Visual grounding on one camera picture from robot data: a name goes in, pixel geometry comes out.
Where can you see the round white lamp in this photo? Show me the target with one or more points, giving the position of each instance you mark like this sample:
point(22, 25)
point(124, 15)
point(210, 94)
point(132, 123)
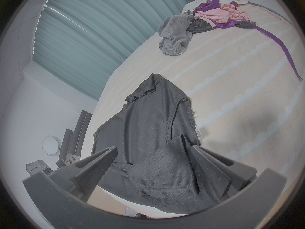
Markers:
point(50, 145)

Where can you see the black T-shirt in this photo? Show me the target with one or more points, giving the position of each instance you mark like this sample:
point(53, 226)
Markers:
point(147, 118)

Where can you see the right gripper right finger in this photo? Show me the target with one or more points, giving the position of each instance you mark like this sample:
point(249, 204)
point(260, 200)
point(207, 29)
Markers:
point(226, 173)

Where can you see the pile of clothes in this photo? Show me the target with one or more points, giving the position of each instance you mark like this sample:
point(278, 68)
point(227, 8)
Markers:
point(214, 14)

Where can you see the bed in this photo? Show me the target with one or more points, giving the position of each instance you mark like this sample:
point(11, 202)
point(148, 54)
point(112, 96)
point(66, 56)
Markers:
point(238, 92)

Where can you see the grey garment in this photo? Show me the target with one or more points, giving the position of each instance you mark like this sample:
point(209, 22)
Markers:
point(174, 32)

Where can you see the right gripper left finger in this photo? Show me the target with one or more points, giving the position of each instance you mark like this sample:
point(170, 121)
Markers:
point(90, 170)

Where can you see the blue-green curtain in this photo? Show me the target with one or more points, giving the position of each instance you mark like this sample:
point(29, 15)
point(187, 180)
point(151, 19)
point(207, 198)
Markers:
point(119, 13)
point(71, 63)

